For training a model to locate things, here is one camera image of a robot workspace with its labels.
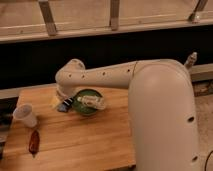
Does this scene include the black white striped block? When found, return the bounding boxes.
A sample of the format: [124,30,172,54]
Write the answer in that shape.
[63,98,74,107]

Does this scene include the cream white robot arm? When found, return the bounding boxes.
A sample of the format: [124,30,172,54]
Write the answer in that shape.
[55,59,200,171]

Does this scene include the wooden shelf frame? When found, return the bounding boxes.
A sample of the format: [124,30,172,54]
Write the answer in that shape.
[0,0,213,43]

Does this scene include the metal clamp bracket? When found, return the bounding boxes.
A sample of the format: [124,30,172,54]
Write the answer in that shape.
[184,52,197,69]

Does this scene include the black cable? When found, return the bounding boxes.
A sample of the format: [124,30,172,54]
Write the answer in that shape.
[203,149,213,171]

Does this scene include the white tube on plate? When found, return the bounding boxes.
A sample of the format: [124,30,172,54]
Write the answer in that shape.
[77,95,106,110]

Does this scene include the small blue grey block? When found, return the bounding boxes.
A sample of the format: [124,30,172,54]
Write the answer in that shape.
[57,104,69,113]

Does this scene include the white ceramic cup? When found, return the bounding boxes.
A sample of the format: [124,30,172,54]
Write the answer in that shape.
[13,104,38,128]

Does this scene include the green round plate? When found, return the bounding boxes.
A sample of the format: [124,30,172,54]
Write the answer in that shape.
[72,89,103,116]

